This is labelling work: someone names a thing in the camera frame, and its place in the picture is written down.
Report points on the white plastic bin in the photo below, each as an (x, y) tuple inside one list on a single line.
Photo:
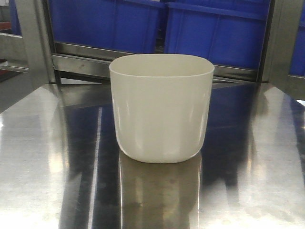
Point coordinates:
[(161, 105)]

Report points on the blue crate left background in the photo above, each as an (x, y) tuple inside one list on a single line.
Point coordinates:
[(121, 25)]

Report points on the blue crate background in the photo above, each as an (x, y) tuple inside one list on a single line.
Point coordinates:
[(226, 32), (121, 25)]

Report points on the blue crate right background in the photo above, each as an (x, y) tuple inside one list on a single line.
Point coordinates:
[(226, 32)]

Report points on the steel shelf frame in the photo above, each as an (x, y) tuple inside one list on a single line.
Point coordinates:
[(36, 52)]

